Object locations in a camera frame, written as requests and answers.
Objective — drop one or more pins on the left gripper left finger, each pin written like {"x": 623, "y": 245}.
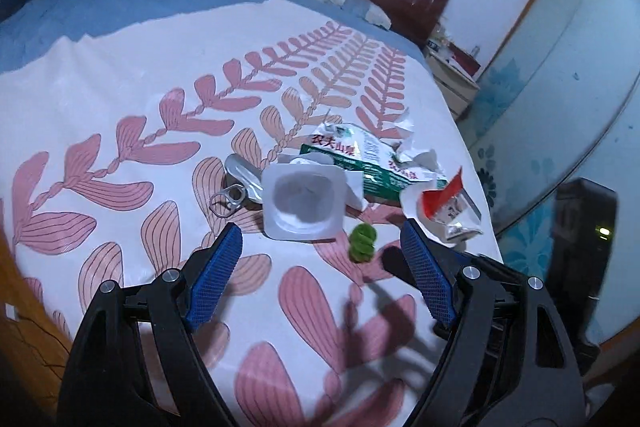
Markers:
{"x": 106, "y": 381}

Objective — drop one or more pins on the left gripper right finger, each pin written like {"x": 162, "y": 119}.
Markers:
{"x": 508, "y": 360}

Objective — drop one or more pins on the red white snack wrapper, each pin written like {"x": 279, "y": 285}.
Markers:
{"x": 447, "y": 213}

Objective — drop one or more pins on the green white plastic label wrapper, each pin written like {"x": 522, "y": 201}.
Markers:
{"x": 379, "y": 182}

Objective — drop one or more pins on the white plastic yogurt cup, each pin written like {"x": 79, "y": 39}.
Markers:
{"x": 303, "y": 203}

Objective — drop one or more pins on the green bottle cap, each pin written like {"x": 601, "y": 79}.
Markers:
{"x": 362, "y": 243}

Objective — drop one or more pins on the white leaf-pattern bed cover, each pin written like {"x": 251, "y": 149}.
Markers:
{"x": 111, "y": 148}

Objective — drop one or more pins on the floral sliding wardrobe door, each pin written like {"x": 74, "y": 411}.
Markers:
{"x": 561, "y": 101}

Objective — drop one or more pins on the white silver foil wrapper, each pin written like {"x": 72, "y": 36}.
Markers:
{"x": 407, "y": 126}

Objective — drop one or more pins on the beige bedside drawer cabinet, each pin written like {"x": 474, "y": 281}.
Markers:
{"x": 458, "y": 88}

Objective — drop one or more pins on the blue bed sheet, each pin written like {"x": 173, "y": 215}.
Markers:
{"x": 30, "y": 31}

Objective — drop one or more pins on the white blue pillow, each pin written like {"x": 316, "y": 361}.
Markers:
{"x": 365, "y": 9}

